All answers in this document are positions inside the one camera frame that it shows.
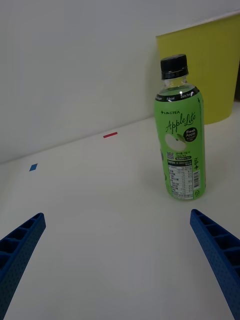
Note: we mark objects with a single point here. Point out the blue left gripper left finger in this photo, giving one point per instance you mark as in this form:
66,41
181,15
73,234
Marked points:
15,252

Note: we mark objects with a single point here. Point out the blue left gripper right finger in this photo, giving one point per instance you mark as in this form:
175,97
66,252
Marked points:
220,250

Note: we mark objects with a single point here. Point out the green label plastic bottle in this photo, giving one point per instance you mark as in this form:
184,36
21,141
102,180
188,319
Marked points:
180,140

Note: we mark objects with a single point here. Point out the yellow-green plastic bin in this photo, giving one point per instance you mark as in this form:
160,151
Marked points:
215,67

